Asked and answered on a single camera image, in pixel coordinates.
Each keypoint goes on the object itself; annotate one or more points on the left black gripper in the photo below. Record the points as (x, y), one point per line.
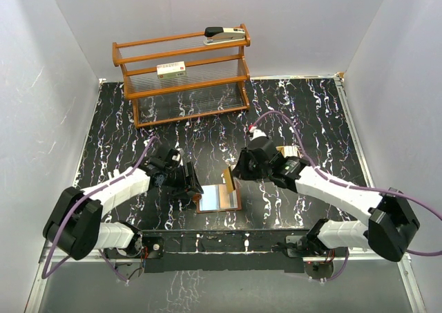
(188, 184)

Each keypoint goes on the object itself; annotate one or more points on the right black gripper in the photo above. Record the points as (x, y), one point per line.
(240, 171)

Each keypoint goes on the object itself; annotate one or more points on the brown leather card holder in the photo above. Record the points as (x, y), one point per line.
(208, 202)

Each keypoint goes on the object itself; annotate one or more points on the yellow VIP credit card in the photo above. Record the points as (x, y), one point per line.
(227, 200)

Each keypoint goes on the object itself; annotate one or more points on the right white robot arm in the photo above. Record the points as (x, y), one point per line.
(384, 222)

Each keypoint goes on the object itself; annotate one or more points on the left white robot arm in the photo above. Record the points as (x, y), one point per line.
(75, 225)

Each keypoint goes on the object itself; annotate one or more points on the stack of cards in tray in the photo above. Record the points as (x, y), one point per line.
(288, 151)

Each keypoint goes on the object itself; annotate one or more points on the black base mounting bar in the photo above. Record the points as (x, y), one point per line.
(233, 250)

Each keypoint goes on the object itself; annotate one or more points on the wooden three-tier shelf rack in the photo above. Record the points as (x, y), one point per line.
(215, 81)

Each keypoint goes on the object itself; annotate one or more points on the white and red staples box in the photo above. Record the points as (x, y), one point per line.
(171, 70)

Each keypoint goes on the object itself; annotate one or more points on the black and beige stapler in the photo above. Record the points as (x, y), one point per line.
(219, 35)

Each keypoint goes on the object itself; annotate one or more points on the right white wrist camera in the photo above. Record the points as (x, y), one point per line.
(255, 132)

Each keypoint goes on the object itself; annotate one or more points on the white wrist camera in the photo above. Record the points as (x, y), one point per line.
(255, 132)
(177, 157)

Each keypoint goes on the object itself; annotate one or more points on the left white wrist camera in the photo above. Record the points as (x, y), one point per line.
(177, 157)

